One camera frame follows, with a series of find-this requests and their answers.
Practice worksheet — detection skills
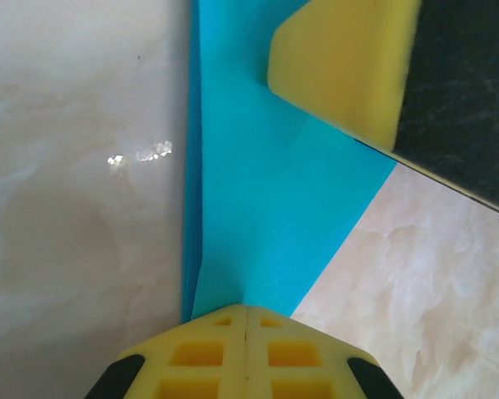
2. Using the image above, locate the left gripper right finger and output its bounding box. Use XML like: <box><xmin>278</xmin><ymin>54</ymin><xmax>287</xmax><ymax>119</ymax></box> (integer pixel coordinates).
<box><xmin>245</xmin><ymin>306</ymin><xmax>400</xmax><ymax>399</ymax></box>

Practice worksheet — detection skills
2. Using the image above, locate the blue paper sheet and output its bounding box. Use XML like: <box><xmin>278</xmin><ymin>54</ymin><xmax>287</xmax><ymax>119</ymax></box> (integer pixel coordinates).
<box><xmin>181</xmin><ymin>0</ymin><xmax>398</xmax><ymax>324</ymax></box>

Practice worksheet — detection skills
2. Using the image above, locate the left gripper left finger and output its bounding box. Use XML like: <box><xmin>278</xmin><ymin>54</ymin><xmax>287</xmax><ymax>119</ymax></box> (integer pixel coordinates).
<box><xmin>85</xmin><ymin>304</ymin><xmax>248</xmax><ymax>399</ymax></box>

